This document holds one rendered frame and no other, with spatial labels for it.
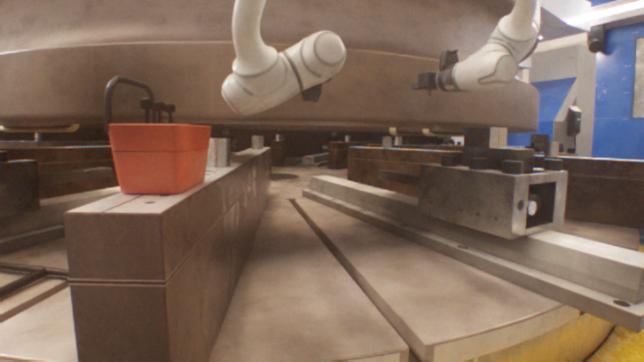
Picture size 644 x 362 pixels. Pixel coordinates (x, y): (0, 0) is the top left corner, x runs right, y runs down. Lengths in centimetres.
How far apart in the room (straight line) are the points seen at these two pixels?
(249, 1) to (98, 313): 57
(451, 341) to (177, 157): 75
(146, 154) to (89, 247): 18
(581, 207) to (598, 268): 122
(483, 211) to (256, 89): 90
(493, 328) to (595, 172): 156
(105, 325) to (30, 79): 123
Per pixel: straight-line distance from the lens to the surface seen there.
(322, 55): 72
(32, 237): 182
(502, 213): 125
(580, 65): 703
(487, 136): 141
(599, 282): 124
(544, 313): 117
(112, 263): 55
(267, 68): 71
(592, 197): 242
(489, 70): 97
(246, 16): 68
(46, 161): 279
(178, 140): 61
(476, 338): 99
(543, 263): 130
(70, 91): 150
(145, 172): 64
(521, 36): 107
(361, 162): 288
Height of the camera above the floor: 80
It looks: 5 degrees down
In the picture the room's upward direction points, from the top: 1 degrees clockwise
